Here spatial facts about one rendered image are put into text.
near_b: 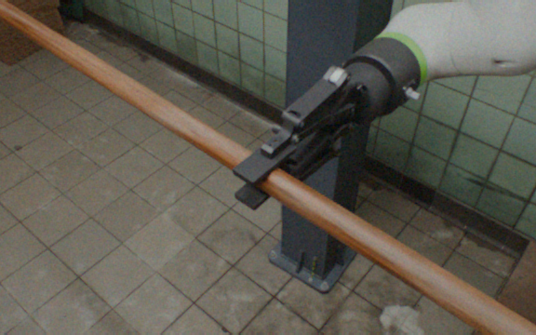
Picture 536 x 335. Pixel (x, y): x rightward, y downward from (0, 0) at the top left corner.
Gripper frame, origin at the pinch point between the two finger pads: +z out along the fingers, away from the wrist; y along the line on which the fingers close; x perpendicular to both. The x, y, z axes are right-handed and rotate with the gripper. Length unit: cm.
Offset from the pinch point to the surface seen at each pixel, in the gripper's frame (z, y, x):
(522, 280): -57, 62, -28
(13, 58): -60, 117, 241
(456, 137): -118, 82, 12
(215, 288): -31, 120, 53
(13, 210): -3, 120, 141
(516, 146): -118, 75, -7
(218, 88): -115, 118, 135
